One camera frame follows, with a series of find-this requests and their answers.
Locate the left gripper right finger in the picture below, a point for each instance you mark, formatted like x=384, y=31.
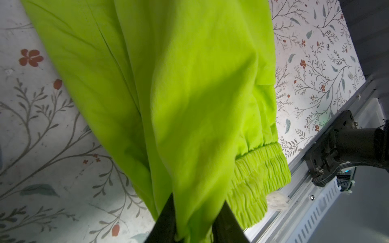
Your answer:
x=226, y=229

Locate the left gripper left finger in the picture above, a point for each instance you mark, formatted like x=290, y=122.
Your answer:
x=164, y=229

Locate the lime green shorts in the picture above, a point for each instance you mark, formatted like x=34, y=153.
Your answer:
x=181, y=95

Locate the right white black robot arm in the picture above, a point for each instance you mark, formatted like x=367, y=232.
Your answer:
x=361, y=147

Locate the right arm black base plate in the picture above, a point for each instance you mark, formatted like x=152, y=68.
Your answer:
x=320, y=158

